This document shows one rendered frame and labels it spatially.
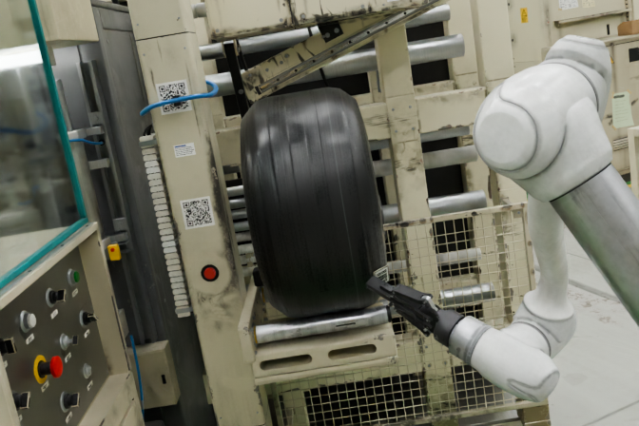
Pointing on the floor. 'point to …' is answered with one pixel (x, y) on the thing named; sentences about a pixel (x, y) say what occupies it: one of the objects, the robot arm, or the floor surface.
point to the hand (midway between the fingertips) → (381, 288)
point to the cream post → (193, 176)
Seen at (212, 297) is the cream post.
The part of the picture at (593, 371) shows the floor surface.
